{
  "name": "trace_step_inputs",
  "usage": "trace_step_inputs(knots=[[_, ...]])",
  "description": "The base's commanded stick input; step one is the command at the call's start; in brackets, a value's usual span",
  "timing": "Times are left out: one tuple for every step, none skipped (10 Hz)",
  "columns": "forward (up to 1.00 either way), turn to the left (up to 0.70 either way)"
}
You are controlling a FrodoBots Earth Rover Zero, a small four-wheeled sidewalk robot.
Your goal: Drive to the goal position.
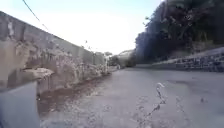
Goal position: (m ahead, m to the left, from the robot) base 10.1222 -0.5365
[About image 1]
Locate brown dirt strip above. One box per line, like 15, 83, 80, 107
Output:
36, 73, 113, 117

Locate stone block retaining wall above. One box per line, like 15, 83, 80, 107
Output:
135, 46, 224, 73

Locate grey asphalt road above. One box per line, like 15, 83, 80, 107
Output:
39, 67, 224, 128

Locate row of trees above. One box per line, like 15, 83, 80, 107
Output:
134, 0, 224, 64

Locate overhead wires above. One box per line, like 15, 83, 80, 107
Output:
21, 0, 51, 33

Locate grey concrete wall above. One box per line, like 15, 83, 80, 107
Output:
0, 10, 118, 98

